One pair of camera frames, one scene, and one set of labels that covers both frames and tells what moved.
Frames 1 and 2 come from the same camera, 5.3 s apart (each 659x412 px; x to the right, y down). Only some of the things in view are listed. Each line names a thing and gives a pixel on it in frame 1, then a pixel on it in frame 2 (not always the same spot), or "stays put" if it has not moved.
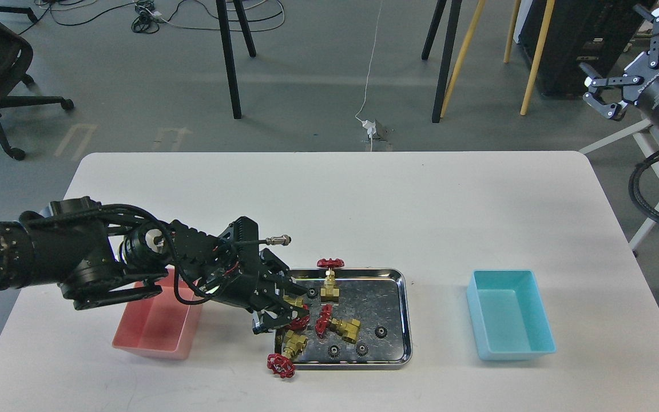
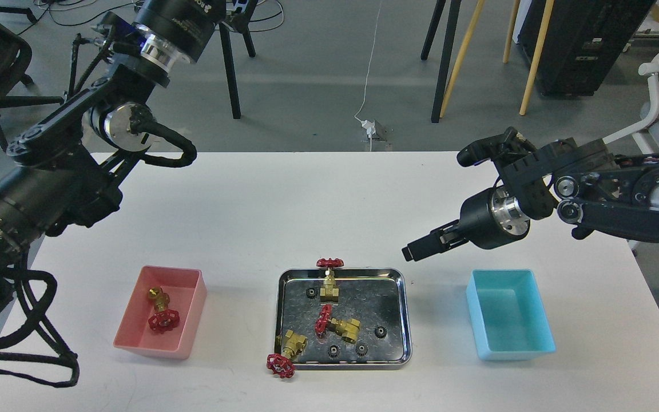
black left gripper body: (236, 275) to (171, 31)
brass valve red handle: (348, 328) stays put
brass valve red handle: (300, 323) to (164, 319)
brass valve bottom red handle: (282, 364) stays put
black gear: (381, 332) stays put
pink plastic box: (161, 326) stays put
